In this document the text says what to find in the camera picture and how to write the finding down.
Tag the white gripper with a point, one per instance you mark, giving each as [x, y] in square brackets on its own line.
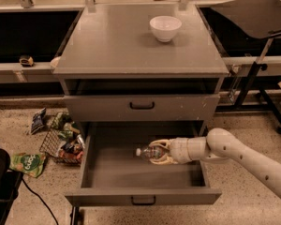
[179, 150]

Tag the clear plastic water bottle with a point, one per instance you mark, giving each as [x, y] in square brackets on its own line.
[148, 153]

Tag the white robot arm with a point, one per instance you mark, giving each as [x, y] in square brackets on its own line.
[218, 145]

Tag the open grey middle drawer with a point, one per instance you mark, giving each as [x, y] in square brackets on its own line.
[111, 173]

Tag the grey drawer cabinet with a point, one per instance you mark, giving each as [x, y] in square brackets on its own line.
[114, 52]

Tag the closed grey top drawer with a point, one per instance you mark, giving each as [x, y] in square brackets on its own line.
[141, 108]

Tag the red snack packet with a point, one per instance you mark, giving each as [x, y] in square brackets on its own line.
[70, 158]

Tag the green snack packet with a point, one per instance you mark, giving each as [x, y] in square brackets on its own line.
[60, 119]

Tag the white ceramic bowl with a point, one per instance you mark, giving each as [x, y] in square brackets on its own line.
[165, 28]

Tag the dark blue snack bag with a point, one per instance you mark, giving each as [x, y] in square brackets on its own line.
[38, 121]

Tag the green snack bag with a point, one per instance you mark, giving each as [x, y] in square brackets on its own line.
[30, 164]

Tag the black tray stand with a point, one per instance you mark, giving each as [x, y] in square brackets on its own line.
[247, 33]

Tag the black wire basket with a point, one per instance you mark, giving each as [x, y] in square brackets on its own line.
[60, 139]

